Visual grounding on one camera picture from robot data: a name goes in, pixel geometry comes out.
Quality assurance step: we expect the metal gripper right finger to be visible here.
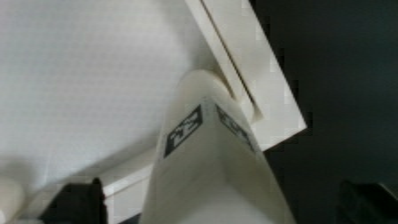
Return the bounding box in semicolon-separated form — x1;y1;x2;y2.
333;180;398;224

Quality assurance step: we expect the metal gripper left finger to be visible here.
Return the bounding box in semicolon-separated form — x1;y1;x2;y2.
39;178;108;224

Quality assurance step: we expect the white desk leg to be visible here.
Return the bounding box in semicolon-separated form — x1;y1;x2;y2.
138;70;296;224

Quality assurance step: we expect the white desk top tray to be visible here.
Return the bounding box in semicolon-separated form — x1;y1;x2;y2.
0;0;305;224

